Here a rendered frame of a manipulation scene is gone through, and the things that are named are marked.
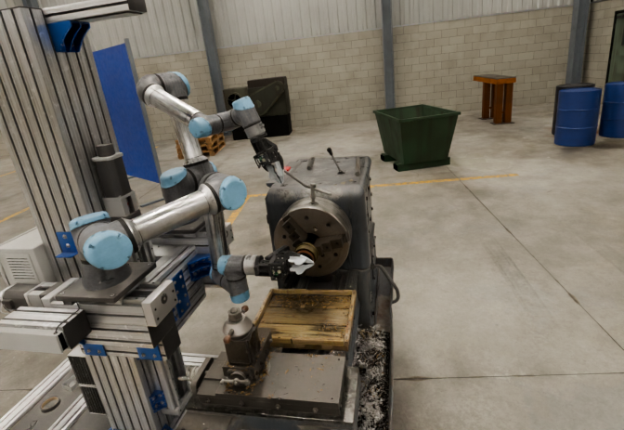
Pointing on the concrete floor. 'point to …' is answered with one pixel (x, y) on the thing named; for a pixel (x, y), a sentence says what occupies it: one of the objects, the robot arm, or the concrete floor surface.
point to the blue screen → (128, 112)
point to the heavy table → (497, 97)
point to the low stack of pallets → (206, 145)
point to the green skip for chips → (416, 136)
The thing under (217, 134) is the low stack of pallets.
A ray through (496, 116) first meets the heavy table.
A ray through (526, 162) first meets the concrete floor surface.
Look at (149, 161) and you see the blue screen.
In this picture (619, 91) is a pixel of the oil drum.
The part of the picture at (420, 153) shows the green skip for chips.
